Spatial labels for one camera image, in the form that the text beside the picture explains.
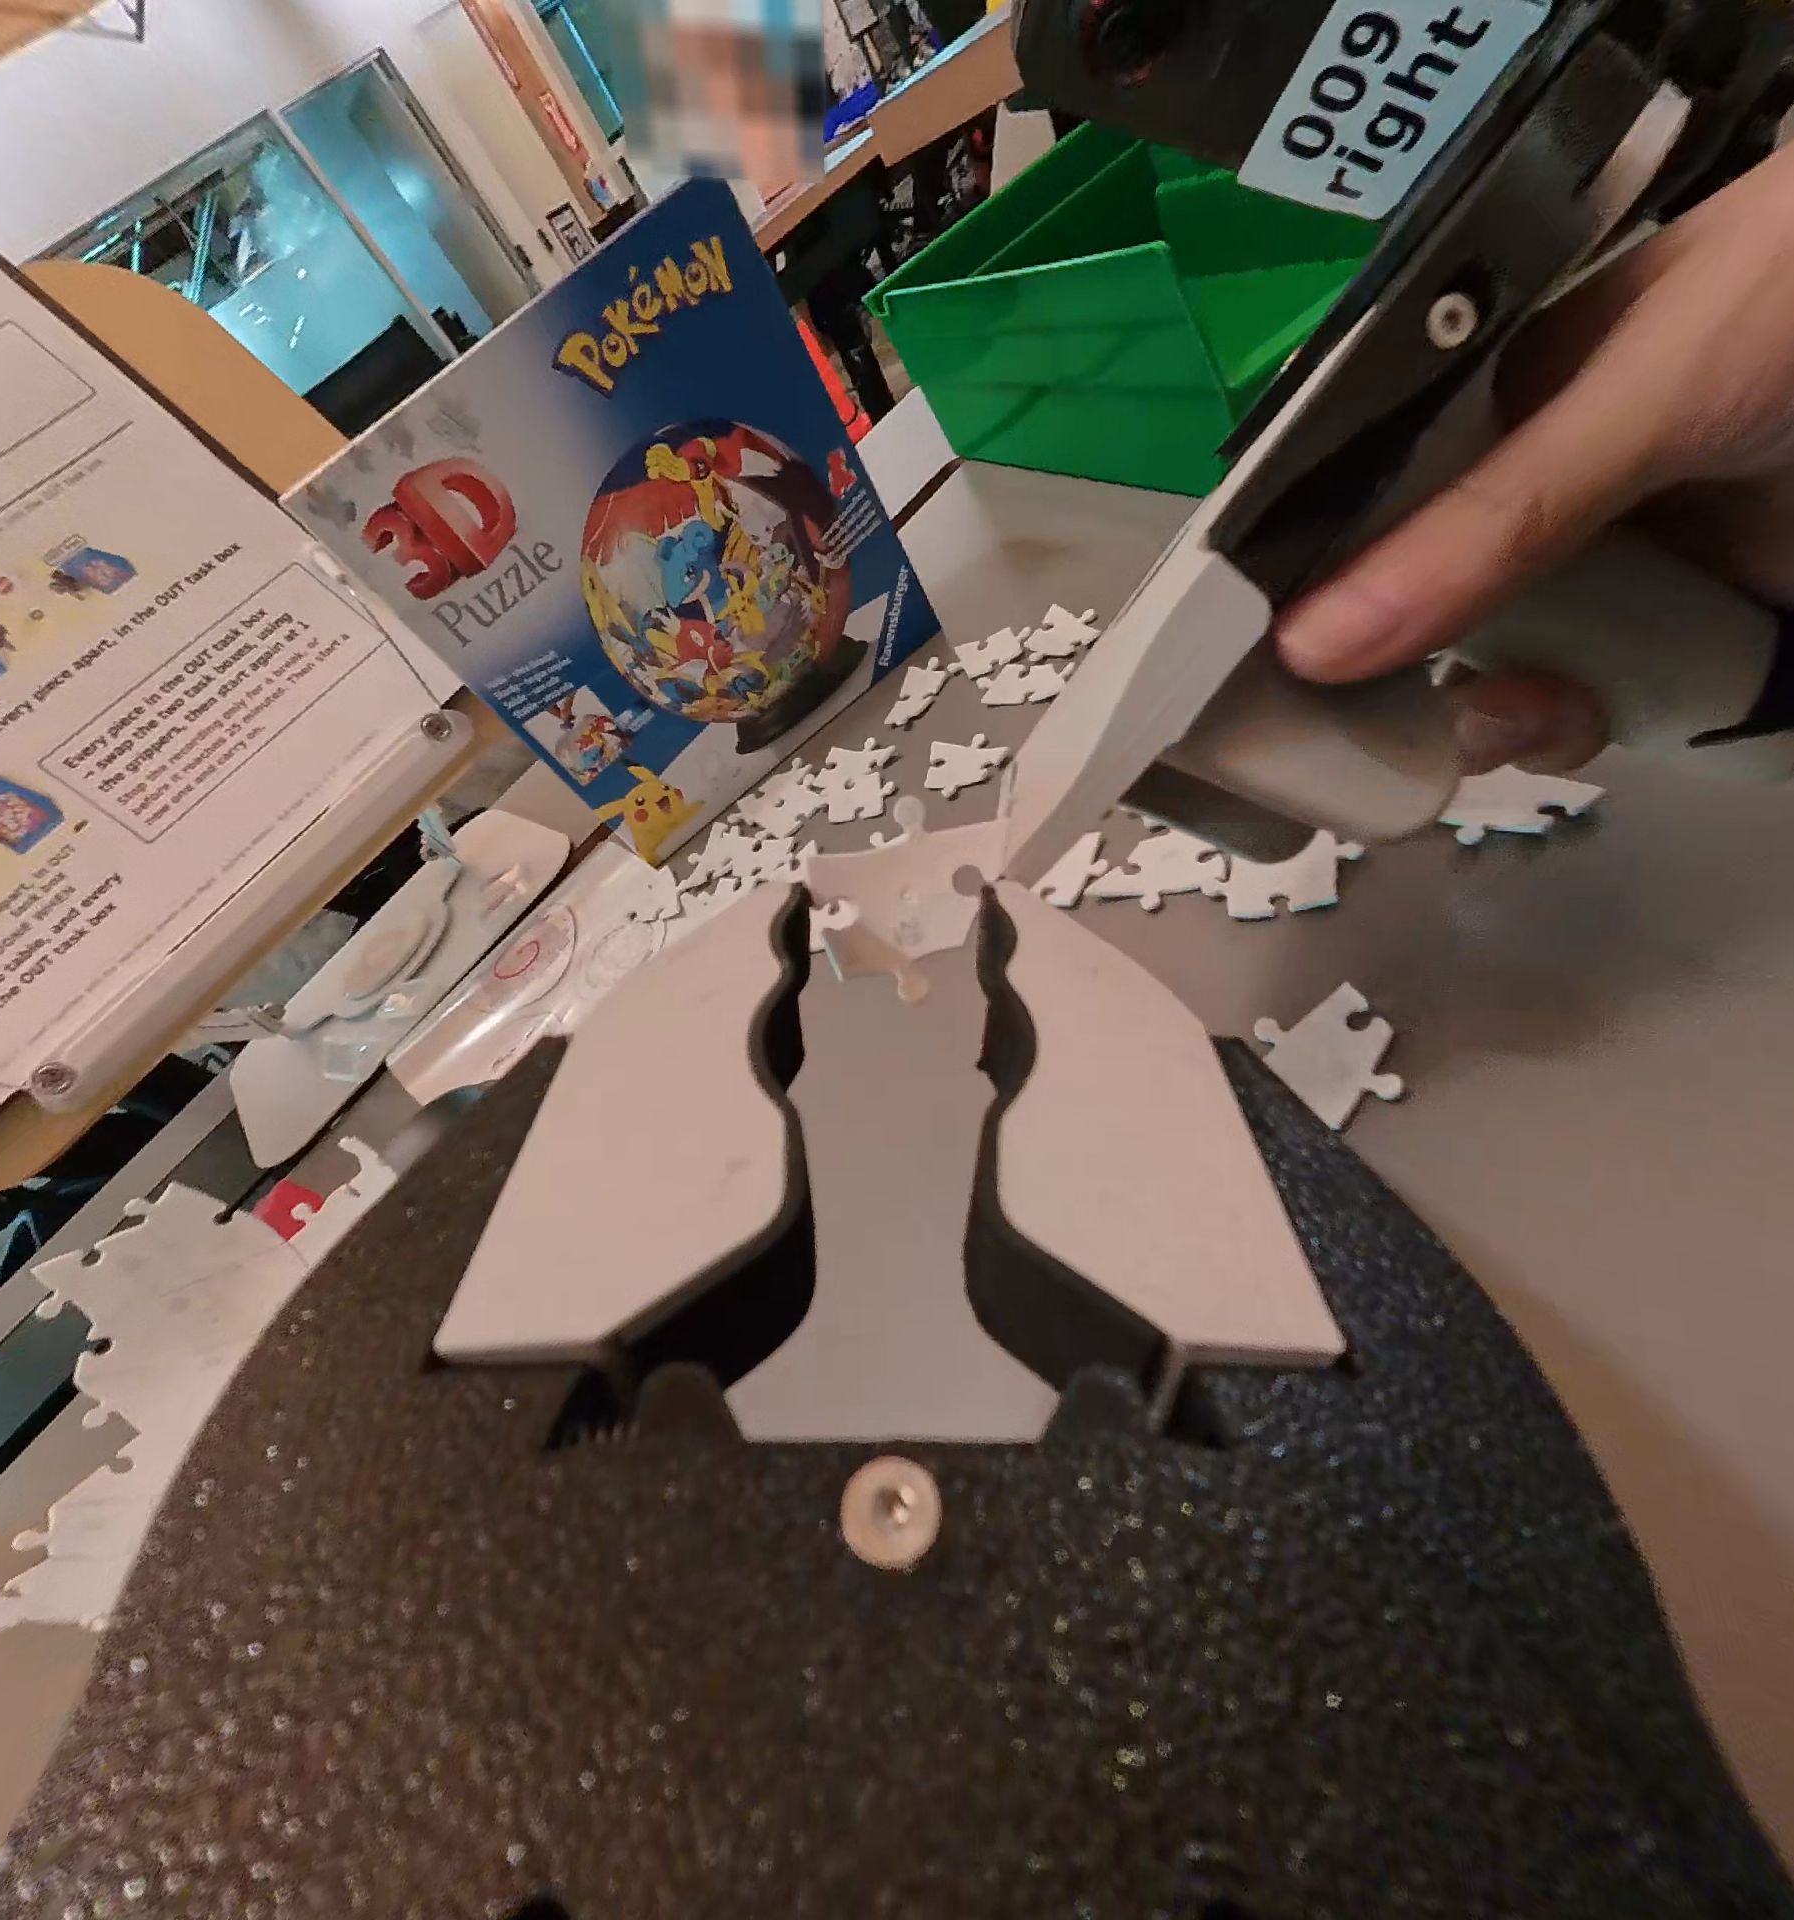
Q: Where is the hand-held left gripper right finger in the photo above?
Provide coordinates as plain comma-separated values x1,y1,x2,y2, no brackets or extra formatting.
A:
963,879,1349,1374

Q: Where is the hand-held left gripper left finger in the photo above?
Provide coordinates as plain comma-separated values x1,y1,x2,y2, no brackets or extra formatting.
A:
431,882,819,1370

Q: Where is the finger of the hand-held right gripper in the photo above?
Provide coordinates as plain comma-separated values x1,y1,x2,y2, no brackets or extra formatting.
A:
1136,667,1473,866
1003,510,1286,888

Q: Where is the white puzzle piece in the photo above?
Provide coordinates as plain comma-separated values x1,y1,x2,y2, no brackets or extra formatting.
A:
805,801,1006,1004

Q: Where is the partly built puzzle ball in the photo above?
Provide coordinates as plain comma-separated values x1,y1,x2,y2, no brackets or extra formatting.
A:
0,1137,408,1638

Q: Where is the puzzle instruction leaflet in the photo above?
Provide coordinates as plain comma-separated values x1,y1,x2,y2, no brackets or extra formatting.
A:
387,876,689,1104

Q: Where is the pile of white puzzle pieces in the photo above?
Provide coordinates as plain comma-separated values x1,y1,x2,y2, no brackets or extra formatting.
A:
642,601,1607,1135

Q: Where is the blue puzzle box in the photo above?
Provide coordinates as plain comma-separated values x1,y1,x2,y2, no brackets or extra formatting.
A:
279,177,949,869

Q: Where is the person's right hand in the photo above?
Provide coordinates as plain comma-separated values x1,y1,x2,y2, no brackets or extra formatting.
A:
1272,97,1794,780

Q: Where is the wooden background desk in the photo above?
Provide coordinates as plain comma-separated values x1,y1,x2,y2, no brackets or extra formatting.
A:
755,14,1024,249

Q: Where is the green plastic bin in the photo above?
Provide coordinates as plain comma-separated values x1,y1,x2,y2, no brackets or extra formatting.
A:
862,120,1386,500

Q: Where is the clear plastic packaging tray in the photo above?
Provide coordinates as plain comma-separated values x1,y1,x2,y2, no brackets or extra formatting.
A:
228,810,577,1173

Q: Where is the printed task sheet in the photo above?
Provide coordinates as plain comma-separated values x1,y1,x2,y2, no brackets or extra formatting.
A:
0,201,450,1157

